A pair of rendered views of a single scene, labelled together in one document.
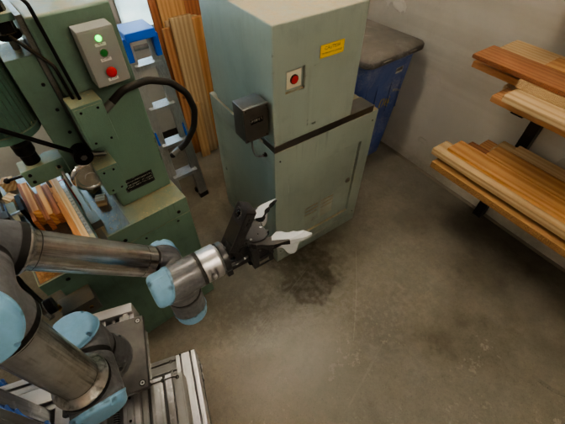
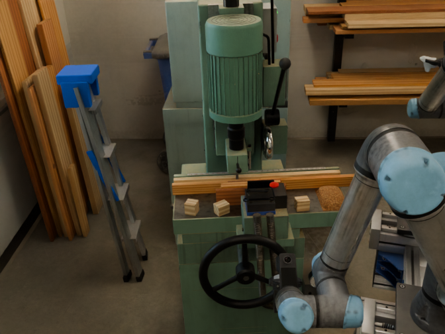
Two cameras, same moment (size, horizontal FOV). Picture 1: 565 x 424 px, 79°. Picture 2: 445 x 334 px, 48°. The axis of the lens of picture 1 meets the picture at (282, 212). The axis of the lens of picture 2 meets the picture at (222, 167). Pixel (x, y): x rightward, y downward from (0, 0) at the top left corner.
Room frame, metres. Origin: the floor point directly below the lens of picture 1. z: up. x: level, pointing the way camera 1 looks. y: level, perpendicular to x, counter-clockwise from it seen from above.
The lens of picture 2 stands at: (0.01, 2.09, 1.84)
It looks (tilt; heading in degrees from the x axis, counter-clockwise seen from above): 29 degrees down; 308
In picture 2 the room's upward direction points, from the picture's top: 2 degrees counter-clockwise
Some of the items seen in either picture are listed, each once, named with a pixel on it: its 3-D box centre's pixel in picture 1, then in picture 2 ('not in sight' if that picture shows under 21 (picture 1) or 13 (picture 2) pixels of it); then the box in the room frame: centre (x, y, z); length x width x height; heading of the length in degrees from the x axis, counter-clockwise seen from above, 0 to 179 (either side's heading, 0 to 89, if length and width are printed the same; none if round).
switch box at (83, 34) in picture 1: (102, 54); (267, 28); (1.01, 0.53, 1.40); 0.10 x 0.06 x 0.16; 130
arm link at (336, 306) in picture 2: not in sight; (336, 306); (0.34, 1.25, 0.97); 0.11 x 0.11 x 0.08; 36
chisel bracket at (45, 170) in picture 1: (45, 169); (236, 156); (0.92, 0.85, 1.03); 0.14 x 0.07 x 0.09; 130
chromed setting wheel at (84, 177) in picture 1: (89, 175); (267, 143); (0.90, 0.69, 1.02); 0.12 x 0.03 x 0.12; 130
